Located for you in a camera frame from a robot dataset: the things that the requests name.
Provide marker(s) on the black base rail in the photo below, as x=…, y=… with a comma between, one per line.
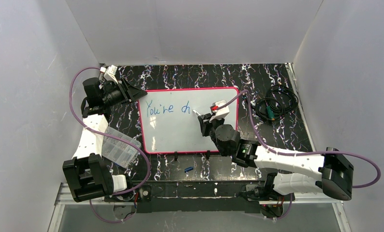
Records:
x=195, y=196

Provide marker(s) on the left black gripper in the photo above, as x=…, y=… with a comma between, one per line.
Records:
x=124, y=91

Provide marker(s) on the pink framed whiteboard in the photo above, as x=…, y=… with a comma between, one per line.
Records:
x=168, y=123

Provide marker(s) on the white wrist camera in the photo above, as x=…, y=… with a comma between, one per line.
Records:
x=219, y=110
x=109, y=73

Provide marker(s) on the green handled screwdriver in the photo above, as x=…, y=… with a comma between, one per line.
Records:
x=270, y=113

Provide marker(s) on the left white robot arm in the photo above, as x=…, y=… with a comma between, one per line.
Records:
x=87, y=174

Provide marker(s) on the clear plastic screw box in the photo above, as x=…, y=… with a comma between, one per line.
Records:
x=118, y=152

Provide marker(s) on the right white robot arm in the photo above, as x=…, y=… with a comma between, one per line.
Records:
x=330, y=173

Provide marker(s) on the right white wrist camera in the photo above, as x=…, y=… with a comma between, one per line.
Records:
x=219, y=110

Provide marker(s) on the blue marker cap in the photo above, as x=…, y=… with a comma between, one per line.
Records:
x=188, y=169

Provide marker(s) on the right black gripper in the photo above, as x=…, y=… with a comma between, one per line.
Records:
x=206, y=123

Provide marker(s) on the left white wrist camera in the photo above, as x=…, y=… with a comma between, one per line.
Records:
x=109, y=73

